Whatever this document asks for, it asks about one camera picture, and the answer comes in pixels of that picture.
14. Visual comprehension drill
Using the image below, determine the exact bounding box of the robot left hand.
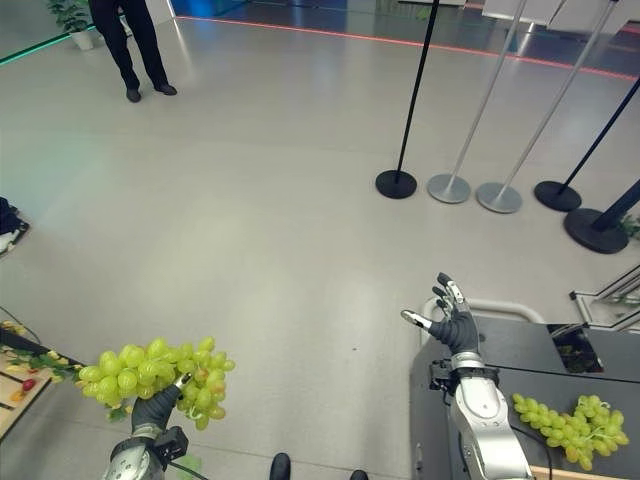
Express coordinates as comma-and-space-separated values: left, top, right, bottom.
130, 372, 196, 437

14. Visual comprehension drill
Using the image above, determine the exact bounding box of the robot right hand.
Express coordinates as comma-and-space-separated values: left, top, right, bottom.
400, 272, 485, 359

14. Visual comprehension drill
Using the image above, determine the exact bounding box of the green grape bunch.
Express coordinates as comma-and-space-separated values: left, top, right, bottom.
77, 336, 237, 432
511, 392, 631, 472

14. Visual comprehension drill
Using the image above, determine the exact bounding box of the wooden basket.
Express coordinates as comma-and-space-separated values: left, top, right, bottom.
528, 464, 640, 480

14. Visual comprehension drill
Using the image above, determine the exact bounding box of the black cart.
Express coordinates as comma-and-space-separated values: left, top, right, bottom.
408, 312, 640, 480

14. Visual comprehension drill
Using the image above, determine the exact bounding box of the artificial leaf garland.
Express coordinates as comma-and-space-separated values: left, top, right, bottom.
0, 319, 87, 386

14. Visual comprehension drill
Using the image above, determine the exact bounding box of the wooden crate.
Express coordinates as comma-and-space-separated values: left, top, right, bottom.
0, 327, 56, 441

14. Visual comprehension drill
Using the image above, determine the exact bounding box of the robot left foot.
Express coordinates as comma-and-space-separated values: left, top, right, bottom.
269, 452, 293, 480

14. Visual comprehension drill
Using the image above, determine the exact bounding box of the black bag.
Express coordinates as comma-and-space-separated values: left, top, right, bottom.
0, 195, 31, 257

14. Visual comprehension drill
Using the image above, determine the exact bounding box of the white display board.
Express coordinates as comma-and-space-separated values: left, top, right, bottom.
481, 0, 640, 37

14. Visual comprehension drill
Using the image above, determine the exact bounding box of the person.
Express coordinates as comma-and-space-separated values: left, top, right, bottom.
89, 0, 179, 104

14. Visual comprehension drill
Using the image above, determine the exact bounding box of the potted green plant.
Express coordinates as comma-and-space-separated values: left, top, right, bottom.
46, 0, 97, 51

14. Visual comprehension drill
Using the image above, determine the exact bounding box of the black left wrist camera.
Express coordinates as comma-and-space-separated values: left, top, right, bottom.
151, 425, 191, 472

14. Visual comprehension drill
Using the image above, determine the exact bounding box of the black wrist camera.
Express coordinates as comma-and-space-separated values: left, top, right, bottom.
151, 425, 191, 472
427, 356, 455, 395

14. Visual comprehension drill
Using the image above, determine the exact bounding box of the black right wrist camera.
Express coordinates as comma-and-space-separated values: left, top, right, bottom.
427, 356, 455, 395

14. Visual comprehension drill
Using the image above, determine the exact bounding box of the grey cart handle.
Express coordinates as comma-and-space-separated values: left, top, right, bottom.
420, 296, 547, 346

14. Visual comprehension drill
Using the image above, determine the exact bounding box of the metal frame rack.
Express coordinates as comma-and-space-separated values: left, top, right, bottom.
568, 263, 640, 332

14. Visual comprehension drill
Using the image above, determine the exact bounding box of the black stanchion post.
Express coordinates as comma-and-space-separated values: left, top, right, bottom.
563, 178, 640, 256
374, 0, 442, 201
533, 74, 640, 213

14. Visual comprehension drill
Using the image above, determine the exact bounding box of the silver stanchion post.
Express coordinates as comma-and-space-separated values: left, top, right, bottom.
426, 0, 528, 205
475, 0, 621, 215

